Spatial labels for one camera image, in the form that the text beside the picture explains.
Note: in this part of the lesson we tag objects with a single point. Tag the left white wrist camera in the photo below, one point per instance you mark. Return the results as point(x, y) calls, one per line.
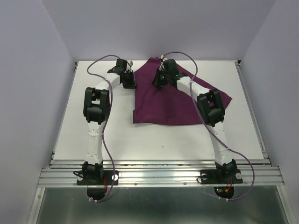
point(129, 65)

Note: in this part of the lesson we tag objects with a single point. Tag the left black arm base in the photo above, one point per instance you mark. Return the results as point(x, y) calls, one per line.
point(96, 175)

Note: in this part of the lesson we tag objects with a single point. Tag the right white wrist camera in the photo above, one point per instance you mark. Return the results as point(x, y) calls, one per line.
point(162, 59)

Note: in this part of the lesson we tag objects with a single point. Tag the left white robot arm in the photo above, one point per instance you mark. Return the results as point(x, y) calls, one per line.
point(96, 110)

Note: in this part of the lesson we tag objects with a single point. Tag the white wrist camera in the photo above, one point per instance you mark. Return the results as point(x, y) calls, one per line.
point(129, 65)
point(162, 59)

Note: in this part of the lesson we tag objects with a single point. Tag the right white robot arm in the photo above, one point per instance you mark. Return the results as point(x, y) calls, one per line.
point(209, 106)

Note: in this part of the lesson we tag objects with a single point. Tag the purple surgical drape cloth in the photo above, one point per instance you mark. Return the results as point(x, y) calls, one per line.
point(162, 106)

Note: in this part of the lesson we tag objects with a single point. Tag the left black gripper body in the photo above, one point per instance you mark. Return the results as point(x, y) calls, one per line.
point(129, 82)

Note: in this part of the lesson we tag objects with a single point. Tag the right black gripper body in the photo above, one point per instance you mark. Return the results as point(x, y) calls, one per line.
point(161, 78)

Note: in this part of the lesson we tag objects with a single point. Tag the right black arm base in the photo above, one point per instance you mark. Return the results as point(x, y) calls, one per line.
point(222, 174)

